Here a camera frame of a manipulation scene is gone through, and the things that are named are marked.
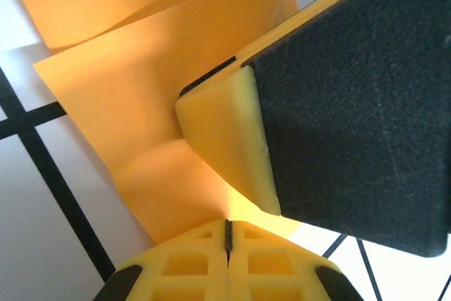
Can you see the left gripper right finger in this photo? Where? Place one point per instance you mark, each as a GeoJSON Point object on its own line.
{"type": "Point", "coordinates": [282, 273]}

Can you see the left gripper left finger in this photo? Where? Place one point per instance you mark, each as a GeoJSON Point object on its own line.
{"type": "Point", "coordinates": [176, 273]}

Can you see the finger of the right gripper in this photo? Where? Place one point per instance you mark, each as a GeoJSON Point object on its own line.
{"type": "Point", "coordinates": [211, 72]}
{"type": "Point", "coordinates": [352, 121]}

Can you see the orange paper sheet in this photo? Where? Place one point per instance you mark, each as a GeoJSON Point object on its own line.
{"type": "Point", "coordinates": [123, 103]}

